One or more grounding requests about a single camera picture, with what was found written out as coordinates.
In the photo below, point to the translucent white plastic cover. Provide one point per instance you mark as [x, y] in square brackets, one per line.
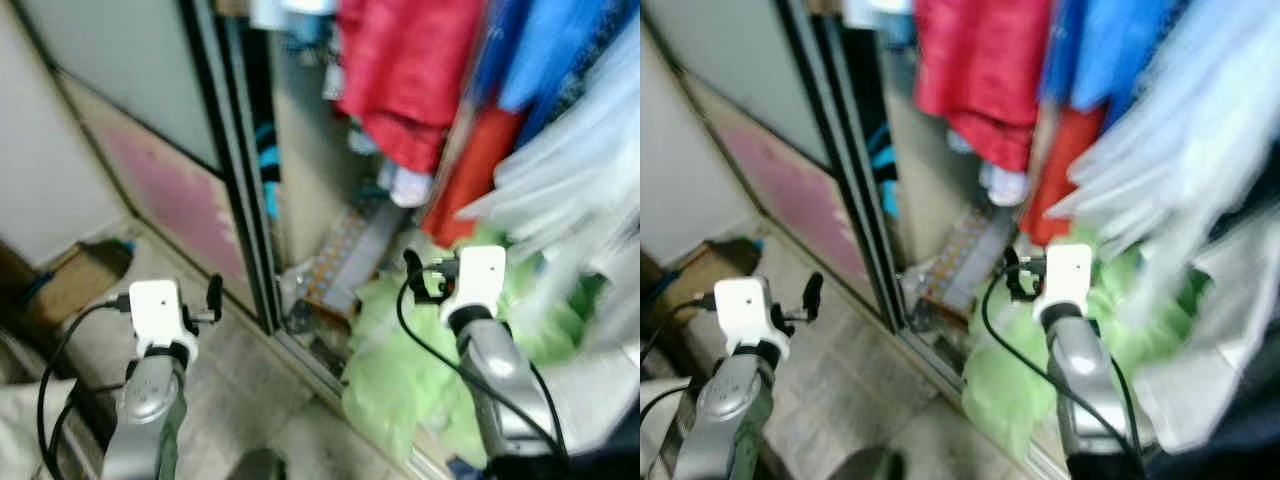
[570, 170]
[1170, 150]

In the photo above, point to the orange-red hanging cloth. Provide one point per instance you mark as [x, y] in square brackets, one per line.
[470, 170]
[1065, 165]

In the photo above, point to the small white cloth bundle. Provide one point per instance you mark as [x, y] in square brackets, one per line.
[1003, 185]
[410, 185]

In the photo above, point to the red hanging garment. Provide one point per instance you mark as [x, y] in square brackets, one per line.
[980, 60]
[410, 70]

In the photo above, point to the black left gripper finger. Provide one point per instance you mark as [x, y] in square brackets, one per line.
[214, 295]
[814, 292]

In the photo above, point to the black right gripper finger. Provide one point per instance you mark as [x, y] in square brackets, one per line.
[413, 268]
[1011, 265]

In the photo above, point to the brown cardboard box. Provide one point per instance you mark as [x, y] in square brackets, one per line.
[700, 275]
[80, 280]

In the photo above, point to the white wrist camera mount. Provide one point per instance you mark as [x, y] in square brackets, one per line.
[1068, 270]
[480, 275]
[745, 300]
[155, 305]

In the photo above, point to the white hanging garment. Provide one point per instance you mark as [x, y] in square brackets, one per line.
[875, 12]
[290, 12]

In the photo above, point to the grey pink sliding wardrobe door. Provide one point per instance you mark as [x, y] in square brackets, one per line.
[740, 60]
[130, 70]

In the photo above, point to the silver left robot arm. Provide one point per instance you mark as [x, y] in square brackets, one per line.
[735, 400]
[150, 400]

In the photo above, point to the off-white floor cloth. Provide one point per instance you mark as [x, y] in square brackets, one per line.
[655, 420]

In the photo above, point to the blue hanging garment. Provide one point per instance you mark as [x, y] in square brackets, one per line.
[1110, 50]
[560, 50]

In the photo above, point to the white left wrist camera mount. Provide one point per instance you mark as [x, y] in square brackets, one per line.
[745, 300]
[155, 305]

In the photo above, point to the black teal striped garment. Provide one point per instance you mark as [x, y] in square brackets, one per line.
[266, 150]
[882, 150]

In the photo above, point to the orange grey patterned box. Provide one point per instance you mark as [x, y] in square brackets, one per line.
[345, 260]
[960, 255]

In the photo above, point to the white fabric bundle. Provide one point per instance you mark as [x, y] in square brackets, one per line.
[1210, 380]
[590, 390]

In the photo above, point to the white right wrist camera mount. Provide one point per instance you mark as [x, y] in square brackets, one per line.
[480, 275]
[1068, 270]

